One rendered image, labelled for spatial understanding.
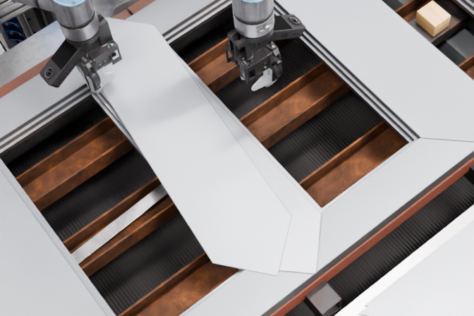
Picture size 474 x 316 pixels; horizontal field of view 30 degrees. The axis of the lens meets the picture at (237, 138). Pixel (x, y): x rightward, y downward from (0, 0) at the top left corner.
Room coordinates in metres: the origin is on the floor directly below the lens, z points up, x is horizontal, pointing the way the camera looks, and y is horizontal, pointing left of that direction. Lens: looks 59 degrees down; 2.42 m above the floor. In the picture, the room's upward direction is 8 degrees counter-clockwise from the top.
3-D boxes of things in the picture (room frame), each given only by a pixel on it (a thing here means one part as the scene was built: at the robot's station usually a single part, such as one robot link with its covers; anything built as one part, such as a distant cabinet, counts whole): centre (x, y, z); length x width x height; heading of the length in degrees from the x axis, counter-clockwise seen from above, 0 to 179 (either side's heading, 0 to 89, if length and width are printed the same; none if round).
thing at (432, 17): (1.21, -0.48, 0.79); 0.06 x 0.05 x 0.04; 31
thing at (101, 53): (1.11, 0.27, 1.00); 0.09 x 0.08 x 0.12; 121
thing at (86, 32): (1.11, 0.28, 1.08); 0.08 x 0.08 x 0.05
